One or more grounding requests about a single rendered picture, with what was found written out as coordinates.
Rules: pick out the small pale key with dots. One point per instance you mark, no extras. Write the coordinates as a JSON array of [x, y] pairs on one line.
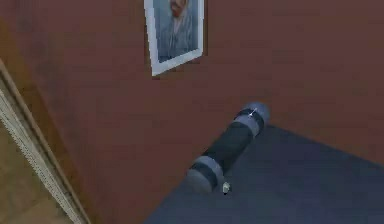
[[226, 188]]

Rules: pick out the dark blue table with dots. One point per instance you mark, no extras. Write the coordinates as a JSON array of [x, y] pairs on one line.
[[283, 183]]

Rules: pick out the white framed wall picture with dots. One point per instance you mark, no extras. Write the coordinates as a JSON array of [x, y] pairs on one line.
[[175, 31]]

